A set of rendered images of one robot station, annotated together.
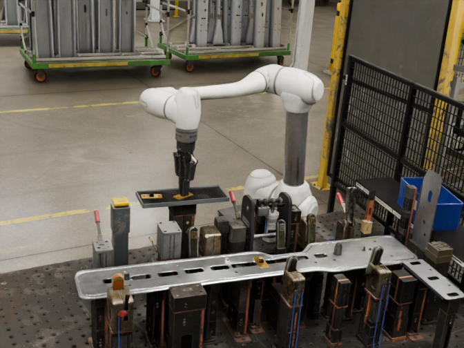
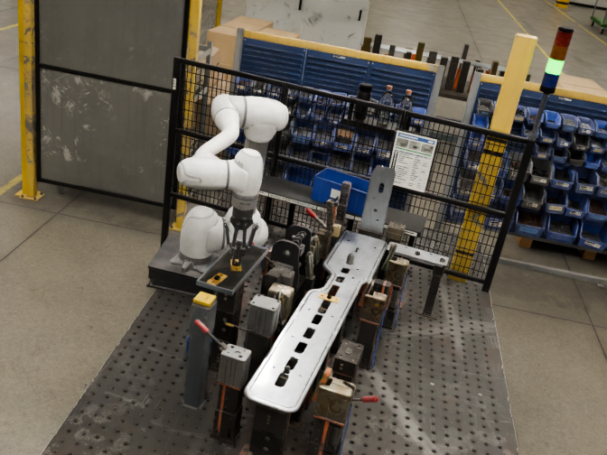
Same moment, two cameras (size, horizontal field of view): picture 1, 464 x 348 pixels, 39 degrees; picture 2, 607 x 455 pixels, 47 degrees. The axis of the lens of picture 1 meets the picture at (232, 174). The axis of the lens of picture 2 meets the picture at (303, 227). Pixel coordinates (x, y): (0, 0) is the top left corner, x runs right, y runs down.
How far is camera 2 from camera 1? 2.17 m
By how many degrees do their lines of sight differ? 50
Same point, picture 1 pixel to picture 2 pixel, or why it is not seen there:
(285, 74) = (256, 106)
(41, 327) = not seen: outside the picture
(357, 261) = (368, 263)
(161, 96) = (219, 165)
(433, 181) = (384, 174)
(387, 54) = (108, 36)
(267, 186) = (216, 222)
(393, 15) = not seen: outside the picture
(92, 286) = (280, 396)
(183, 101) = (256, 167)
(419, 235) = (370, 222)
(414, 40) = (145, 20)
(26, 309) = not seen: outside the picture
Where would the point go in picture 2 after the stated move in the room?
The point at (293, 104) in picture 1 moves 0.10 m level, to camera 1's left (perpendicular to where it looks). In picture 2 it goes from (266, 134) to (250, 138)
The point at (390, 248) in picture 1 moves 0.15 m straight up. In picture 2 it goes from (364, 241) to (369, 213)
